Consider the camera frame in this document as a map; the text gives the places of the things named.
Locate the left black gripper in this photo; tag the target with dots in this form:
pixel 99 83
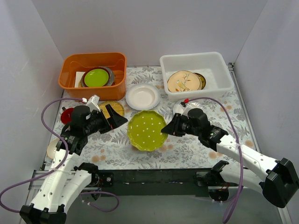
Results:
pixel 108 121

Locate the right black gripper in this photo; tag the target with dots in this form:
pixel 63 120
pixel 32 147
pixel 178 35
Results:
pixel 177 125

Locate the green dotted scalloped plate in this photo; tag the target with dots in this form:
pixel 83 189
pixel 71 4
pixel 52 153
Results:
pixel 144 131

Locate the white deep plate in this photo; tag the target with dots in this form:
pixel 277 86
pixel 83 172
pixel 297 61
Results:
pixel 179 108
pixel 143 96

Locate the cream plate with bird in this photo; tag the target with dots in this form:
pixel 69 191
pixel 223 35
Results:
pixel 182 81

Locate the yellow black patterned plate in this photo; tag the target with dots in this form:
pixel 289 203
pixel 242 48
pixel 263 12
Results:
pixel 203 80

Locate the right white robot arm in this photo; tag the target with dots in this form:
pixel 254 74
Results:
pixel 277 180

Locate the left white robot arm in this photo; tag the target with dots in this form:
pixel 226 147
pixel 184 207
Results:
pixel 66 181

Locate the stack of dark plates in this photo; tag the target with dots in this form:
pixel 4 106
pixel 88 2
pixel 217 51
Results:
pixel 111 76

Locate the white card in bin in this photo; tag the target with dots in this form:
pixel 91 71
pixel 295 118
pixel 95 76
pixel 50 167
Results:
pixel 78 79

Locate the orange plastic bin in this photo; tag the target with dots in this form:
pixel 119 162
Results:
pixel 116 61

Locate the white plastic bin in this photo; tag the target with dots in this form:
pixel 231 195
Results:
pixel 210 64

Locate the round bamboo mat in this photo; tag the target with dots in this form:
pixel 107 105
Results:
pixel 115 106

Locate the floral table cloth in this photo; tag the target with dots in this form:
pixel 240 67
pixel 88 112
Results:
pixel 113 150

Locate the lime green round plate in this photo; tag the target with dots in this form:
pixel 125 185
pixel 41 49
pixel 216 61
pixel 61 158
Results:
pixel 96 78

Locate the black mug red inside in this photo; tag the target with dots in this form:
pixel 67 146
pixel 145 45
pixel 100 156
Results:
pixel 66 115

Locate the small cream dish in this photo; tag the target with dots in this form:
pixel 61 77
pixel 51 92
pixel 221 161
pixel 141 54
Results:
pixel 51 149

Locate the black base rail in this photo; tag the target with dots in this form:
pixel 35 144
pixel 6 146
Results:
pixel 157 182

